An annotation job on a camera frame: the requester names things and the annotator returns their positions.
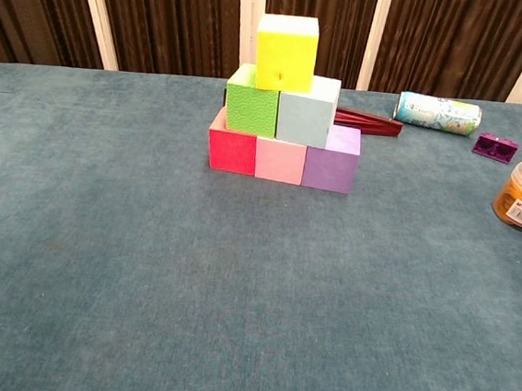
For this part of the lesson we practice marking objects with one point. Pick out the red cube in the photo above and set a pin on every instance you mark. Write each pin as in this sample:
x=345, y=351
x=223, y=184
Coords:
x=232, y=153

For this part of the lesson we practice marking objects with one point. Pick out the purple cube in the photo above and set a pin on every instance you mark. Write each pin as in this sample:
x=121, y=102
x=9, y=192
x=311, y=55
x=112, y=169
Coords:
x=330, y=167

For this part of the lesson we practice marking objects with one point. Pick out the green cube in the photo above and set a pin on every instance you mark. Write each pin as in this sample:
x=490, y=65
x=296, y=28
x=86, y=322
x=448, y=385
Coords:
x=250, y=111

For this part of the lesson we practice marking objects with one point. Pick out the light blue cube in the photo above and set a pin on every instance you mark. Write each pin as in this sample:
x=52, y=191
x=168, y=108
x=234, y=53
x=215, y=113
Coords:
x=303, y=118

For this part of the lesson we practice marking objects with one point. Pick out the yellow cube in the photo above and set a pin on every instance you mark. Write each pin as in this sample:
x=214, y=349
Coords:
x=286, y=57

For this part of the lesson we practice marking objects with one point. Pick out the pink cube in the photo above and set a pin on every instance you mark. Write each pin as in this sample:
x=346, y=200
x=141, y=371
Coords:
x=280, y=160

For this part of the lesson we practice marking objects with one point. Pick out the red folding paper fan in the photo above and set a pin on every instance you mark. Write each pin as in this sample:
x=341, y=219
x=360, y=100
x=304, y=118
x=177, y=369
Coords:
x=374, y=123

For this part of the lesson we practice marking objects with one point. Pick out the teal felt table cover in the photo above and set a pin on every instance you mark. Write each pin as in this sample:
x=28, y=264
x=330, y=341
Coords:
x=185, y=313

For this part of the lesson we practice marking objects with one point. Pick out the printed drink can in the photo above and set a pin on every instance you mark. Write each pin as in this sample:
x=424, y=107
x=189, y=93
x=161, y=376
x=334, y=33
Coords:
x=435, y=113

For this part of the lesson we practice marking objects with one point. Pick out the dark brown curtain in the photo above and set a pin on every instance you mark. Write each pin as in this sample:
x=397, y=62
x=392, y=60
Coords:
x=176, y=21

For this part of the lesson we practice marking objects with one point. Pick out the small purple plastic brick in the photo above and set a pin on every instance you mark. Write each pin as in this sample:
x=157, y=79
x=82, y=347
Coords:
x=494, y=148

